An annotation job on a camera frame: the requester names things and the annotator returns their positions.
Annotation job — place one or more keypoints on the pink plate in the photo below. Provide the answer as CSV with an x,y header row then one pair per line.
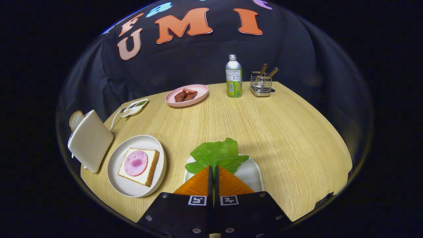
x,y
198,94

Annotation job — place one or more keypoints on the toasted bread slice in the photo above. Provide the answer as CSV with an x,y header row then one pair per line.
x,y
76,119

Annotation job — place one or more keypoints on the round white plate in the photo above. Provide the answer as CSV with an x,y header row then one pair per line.
x,y
122,185

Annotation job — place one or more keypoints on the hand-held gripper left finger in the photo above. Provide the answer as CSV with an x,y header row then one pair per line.
x,y
178,215

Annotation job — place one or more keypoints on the rectangular white plate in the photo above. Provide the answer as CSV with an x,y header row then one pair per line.
x,y
251,173

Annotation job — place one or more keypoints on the green label metal bottle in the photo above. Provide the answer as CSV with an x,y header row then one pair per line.
x,y
233,82

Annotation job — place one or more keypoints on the square white bread slice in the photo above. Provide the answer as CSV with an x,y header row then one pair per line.
x,y
152,165

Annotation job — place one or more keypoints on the white divided bean tray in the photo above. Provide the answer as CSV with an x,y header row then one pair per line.
x,y
134,107

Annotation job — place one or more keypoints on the pink ham slice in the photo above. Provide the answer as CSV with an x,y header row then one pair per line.
x,y
136,163

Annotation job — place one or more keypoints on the green lettuce leaf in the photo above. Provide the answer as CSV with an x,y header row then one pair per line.
x,y
214,153

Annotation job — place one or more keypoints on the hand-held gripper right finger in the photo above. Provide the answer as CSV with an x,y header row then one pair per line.
x,y
248,215

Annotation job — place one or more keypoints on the white toaster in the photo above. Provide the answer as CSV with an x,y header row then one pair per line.
x,y
91,142

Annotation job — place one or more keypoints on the brown meat pieces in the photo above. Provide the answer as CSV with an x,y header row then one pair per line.
x,y
185,96

